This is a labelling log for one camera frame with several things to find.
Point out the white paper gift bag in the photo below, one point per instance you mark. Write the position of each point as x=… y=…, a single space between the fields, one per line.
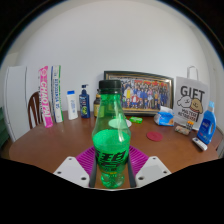
x=190 y=100

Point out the pink long box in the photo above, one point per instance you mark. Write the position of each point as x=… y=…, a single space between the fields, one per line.
x=45 y=100

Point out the blue detergent bottle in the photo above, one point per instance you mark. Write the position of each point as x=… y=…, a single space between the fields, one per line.
x=206 y=128

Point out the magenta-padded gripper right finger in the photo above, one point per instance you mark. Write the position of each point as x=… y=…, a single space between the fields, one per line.
x=151 y=170

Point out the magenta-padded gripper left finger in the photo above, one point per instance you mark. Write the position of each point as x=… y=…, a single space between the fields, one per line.
x=71 y=170

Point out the green plastic drink bottle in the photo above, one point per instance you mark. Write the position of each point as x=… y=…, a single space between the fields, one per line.
x=111 y=146

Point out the small green packet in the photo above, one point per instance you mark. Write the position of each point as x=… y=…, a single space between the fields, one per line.
x=136 y=120

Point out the white remote control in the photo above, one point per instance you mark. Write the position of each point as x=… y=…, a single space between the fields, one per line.
x=199 y=144

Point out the patterned snack packet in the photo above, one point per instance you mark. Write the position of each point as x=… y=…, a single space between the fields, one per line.
x=182 y=130

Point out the white tube with blue cap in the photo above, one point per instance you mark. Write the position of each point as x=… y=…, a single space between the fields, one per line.
x=72 y=106

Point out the green and white long box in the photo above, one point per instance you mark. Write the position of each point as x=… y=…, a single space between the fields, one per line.
x=57 y=96

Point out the blue tissue pack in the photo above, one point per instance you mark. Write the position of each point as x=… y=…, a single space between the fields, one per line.
x=164 y=117

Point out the framed group photo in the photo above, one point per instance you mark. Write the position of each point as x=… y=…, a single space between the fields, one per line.
x=146 y=93

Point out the dark blue pump bottle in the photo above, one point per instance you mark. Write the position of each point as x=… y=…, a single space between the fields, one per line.
x=84 y=105

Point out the flat round red coaster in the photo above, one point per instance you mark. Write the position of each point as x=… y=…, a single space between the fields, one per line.
x=154 y=136

